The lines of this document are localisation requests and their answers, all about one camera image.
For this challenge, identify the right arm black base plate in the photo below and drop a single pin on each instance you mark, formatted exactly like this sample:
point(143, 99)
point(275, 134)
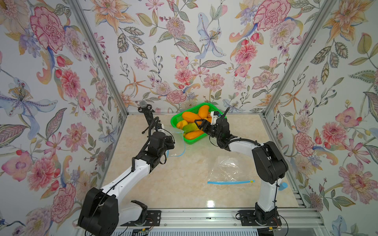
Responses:
point(259, 218)

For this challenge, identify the yellow mango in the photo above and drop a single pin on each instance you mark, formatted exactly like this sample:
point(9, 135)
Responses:
point(181, 124)

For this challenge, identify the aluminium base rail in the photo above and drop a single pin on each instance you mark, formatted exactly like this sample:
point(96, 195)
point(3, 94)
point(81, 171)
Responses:
point(224, 218)

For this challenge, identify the clear zip-top bag blue zipper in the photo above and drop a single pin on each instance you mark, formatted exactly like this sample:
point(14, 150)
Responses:
point(179, 143)

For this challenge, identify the orange mango front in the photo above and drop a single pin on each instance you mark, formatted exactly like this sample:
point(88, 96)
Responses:
point(193, 134)

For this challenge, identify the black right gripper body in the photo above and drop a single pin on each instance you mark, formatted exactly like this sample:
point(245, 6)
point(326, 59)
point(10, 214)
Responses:
point(212, 131)

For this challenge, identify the black tripod microphone stand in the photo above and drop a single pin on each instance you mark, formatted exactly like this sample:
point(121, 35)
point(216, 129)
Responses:
point(148, 114)

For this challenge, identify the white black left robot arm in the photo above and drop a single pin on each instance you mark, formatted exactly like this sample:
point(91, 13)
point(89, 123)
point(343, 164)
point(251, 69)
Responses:
point(101, 213)

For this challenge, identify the orange mango back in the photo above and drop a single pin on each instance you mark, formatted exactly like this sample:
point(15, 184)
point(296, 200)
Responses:
point(203, 111)

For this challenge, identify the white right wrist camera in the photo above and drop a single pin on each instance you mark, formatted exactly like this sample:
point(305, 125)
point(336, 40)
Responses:
point(214, 116)

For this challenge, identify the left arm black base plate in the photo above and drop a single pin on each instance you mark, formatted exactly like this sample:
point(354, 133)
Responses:
point(148, 218)

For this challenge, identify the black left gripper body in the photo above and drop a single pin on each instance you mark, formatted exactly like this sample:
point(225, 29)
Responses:
point(167, 143)

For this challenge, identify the green mango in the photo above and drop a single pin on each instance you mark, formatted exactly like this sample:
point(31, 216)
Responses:
point(191, 127)

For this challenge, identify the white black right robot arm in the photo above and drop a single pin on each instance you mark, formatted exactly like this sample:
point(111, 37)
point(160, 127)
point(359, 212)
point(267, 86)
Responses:
point(270, 164)

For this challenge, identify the blue cylinder cap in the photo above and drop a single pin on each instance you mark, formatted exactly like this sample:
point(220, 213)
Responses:
point(282, 186)

